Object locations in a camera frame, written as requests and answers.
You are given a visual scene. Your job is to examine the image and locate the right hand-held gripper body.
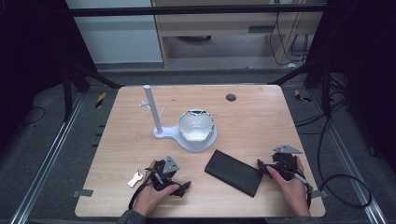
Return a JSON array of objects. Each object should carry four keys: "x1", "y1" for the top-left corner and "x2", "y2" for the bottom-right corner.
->
[{"x1": 270, "y1": 144, "x2": 304, "y2": 182}]

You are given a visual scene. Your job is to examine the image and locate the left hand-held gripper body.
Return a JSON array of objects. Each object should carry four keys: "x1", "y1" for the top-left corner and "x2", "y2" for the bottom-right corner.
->
[{"x1": 148, "y1": 155, "x2": 181, "y2": 191}]

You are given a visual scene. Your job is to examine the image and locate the black wallet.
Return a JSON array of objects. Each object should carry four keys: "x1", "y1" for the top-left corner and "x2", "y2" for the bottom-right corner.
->
[{"x1": 204, "y1": 149, "x2": 264, "y2": 198}]

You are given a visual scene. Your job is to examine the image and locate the white bowl with silver rim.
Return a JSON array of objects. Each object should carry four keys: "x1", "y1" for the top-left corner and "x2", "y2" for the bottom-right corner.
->
[{"x1": 177, "y1": 108, "x2": 216, "y2": 143}]

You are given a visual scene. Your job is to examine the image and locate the white key stand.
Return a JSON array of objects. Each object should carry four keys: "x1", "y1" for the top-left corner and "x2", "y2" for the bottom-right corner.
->
[{"x1": 138, "y1": 84, "x2": 219, "y2": 154}]

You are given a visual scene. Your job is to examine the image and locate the person's left hand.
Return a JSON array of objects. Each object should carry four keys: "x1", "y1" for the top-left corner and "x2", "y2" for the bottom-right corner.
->
[{"x1": 132, "y1": 159, "x2": 180, "y2": 217}]

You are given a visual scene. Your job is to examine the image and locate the person's right hand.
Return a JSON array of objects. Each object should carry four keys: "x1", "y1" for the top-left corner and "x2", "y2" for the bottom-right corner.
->
[{"x1": 265, "y1": 156, "x2": 312, "y2": 217}]

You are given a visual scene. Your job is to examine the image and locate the grey tape piece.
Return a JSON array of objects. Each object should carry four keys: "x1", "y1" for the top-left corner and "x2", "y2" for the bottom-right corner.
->
[
  {"x1": 72, "y1": 189, "x2": 94, "y2": 198},
  {"x1": 310, "y1": 189, "x2": 329, "y2": 200}
]

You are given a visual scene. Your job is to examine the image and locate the yellow black floor tape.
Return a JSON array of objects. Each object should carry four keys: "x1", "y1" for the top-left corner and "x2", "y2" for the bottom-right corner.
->
[
  {"x1": 293, "y1": 89, "x2": 312, "y2": 104},
  {"x1": 94, "y1": 91, "x2": 107, "y2": 109}
]

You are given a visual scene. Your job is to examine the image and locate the black metal stand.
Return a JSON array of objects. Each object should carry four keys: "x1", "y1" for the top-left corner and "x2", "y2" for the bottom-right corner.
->
[
  {"x1": 268, "y1": 57, "x2": 334, "y2": 119},
  {"x1": 61, "y1": 57, "x2": 123, "y2": 123}
]

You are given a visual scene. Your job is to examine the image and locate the white cabinet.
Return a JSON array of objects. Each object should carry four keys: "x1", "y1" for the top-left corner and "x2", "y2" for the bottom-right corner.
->
[{"x1": 65, "y1": 0, "x2": 163, "y2": 65}]

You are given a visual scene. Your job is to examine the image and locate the wooden desk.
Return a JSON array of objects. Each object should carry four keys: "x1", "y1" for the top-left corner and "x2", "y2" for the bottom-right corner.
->
[{"x1": 150, "y1": 0, "x2": 329, "y2": 68}]

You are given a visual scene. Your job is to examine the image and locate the black horizontal bar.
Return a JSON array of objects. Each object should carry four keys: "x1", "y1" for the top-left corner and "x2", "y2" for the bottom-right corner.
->
[{"x1": 65, "y1": 4, "x2": 329, "y2": 18}]

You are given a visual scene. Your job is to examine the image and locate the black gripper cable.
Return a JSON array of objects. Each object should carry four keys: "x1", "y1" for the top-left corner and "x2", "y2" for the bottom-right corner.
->
[{"x1": 278, "y1": 160, "x2": 314, "y2": 209}]

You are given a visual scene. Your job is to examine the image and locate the black strap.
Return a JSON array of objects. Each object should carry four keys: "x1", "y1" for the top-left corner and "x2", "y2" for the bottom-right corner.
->
[{"x1": 128, "y1": 167, "x2": 157, "y2": 211}]

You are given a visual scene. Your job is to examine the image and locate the black floor cable loop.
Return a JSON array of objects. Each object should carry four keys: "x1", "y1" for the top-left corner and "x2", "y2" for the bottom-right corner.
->
[{"x1": 317, "y1": 106, "x2": 374, "y2": 210}]

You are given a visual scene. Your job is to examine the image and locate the metal floor rail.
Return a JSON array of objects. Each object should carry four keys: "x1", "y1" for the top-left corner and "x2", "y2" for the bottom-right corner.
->
[
  {"x1": 9, "y1": 92, "x2": 86, "y2": 224},
  {"x1": 311, "y1": 89, "x2": 388, "y2": 224}
]

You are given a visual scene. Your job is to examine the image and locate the black desk cables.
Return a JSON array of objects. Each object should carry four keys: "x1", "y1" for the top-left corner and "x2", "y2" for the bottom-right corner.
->
[{"x1": 268, "y1": 11, "x2": 310, "y2": 67}]

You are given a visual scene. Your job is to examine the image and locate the thin black floor cable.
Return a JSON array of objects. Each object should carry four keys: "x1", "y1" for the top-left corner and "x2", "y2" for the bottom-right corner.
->
[{"x1": 18, "y1": 106, "x2": 47, "y2": 128}]

